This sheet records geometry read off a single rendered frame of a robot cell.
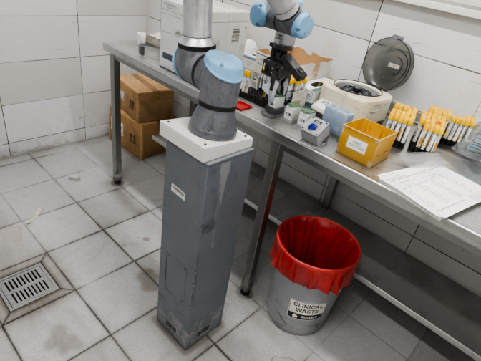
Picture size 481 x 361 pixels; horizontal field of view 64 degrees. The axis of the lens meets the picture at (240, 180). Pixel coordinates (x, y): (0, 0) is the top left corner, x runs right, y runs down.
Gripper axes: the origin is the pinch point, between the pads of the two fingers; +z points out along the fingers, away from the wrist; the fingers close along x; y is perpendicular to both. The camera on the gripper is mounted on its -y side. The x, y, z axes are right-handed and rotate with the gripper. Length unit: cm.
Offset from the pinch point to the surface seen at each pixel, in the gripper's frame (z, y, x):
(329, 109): -2.7, -20.1, -5.5
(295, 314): 79, -39, 8
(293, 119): 4.3, -9.4, 0.0
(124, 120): 70, 142, -16
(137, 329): 94, 3, 57
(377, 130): -1.9, -38.1, -8.7
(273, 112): 3.9, -2.0, 2.8
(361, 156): 3.4, -41.3, 3.9
